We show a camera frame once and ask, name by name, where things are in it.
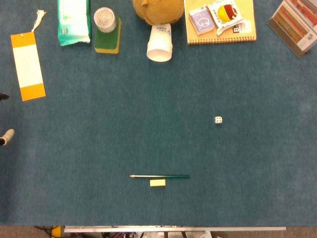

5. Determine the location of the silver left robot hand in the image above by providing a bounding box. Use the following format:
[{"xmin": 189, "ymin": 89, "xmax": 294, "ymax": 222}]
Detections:
[{"xmin": 0, "ymin": 93, "xmax": 15, "ymax": 146}]

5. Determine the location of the brown paper bookmark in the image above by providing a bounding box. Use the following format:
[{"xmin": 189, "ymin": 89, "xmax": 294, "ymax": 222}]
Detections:
[{"xmin": 10, "ymin": 9, "xmax": 47, "ymax": 102}]

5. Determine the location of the green wet wipes pack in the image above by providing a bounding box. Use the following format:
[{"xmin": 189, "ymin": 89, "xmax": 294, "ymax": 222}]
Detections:
[{"xmin": 57, "ymin": 0, "xmax": 92, "ymax": 47}]

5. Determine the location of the green and yellow sponge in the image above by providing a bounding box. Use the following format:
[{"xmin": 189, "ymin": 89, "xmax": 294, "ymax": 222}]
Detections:
[{"xmin": 94, "ymin": 17, "xmax": 122, "ymax": 55}]

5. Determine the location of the clear jar of cotton swabs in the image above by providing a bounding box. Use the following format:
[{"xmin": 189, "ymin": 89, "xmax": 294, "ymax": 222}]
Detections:
[{"xmin": 93, "ymin": 7, "xmax": 117, "ymax": 33}]

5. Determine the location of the green pencil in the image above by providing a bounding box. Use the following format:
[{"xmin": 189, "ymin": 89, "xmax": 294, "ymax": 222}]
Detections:
[{"xmin": 129, "ymin": 174, "xmax": 190, "ymax": 179}]

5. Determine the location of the white paper cup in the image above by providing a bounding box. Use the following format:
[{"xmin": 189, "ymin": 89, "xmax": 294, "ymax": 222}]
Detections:
[{"xmin": 146, "ymin": 23, "xmax": 173, "ymax": 62}]

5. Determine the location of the brown capybara plush toy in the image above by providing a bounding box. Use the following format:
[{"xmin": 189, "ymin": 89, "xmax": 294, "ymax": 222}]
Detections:
[{"xmin": 132, "ymin": 0, "xmax": 185, "ymax": 26}]

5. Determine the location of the blue card deck box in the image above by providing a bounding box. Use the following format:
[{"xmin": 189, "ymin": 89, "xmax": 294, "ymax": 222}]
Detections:
[{"xmin": 188, "ymin": 5, "xmax": 215, "ymax": 36}]

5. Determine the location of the tan spiral notebook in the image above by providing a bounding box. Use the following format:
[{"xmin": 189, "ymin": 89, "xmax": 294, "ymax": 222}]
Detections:
[{"xmin": 183, "ymin": 0, "xmax": 257, "ymax": 46}]

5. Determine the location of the white snack packet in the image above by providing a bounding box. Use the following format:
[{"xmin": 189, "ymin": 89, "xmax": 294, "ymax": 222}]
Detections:
[{"xmin": 207, "ymin": 0, "xmax": 244, "ymax": 36}]

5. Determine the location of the photo calendar stand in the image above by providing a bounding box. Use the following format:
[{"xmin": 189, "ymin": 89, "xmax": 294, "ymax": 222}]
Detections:
[{"xmin": 267, "ymin": 0, "xmax": 317, "ymax": 59}]

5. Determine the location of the aluminium table frame rail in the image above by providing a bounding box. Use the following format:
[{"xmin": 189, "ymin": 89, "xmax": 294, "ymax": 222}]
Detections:
[{"xmin": 63, "ymin": 225, "xmax": 287, "ymax": 233}]

